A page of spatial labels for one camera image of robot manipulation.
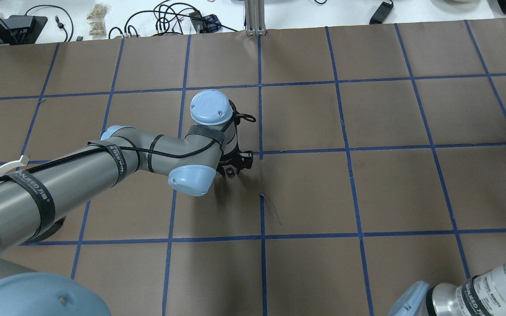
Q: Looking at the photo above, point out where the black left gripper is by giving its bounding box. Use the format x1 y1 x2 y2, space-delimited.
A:
216 148 253 177

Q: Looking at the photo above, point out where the black power adapter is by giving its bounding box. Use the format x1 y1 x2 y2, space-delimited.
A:
369 0 394 25

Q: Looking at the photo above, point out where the white curved plastic bracket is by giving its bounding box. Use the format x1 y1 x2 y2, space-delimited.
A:
0 155 30 176

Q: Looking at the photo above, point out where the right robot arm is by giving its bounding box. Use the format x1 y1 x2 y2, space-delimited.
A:
387 263 506 316

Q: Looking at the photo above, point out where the aluminium frame post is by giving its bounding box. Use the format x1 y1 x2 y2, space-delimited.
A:
243 0 267 36

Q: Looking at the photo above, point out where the olive curved brake shoe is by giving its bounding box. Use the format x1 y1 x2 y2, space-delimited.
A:
26 216 66 244

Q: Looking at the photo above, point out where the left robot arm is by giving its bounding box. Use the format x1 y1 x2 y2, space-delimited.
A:
0 90 256 316

